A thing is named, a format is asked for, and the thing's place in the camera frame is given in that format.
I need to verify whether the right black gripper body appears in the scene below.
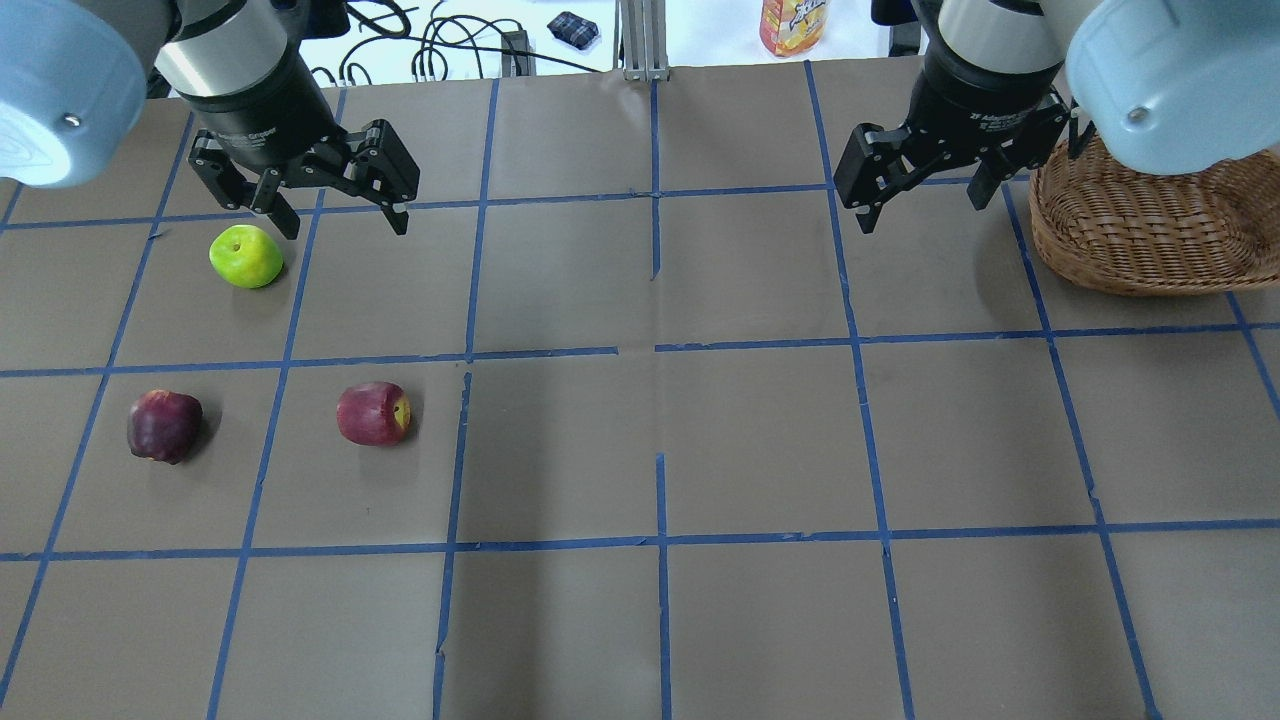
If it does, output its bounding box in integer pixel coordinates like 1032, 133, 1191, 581
905, 50, 1062, 173

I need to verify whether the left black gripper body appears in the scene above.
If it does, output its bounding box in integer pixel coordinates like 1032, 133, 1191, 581
189, 55, 347, 181

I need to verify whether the green apple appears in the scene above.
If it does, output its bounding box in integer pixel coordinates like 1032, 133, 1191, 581
207, 224, 285, 290

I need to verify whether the red apple with yellow spot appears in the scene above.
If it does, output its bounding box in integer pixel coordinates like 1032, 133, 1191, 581
335, 380, 412, 447

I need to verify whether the dark red apple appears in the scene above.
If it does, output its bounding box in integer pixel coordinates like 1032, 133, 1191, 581
125, 388, 204, 465

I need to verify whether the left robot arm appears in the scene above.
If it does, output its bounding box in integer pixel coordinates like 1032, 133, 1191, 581
1, 1, 420, 238

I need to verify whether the wicker basket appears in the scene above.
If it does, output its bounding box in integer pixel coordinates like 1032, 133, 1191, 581
1029, 138, 1279, 296

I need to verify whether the orange juice bottle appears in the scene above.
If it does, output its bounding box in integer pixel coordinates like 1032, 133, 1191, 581
758, 0, 829, 58

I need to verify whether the dark plaid pouch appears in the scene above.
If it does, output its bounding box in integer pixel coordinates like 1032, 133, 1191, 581
547, 12, 600, 51

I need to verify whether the black cables bundle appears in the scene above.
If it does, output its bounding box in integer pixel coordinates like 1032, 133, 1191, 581
310, 0, 611, 88

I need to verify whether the aluminium frame post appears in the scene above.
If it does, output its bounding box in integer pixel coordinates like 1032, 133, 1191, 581
614, 1, 669, 83

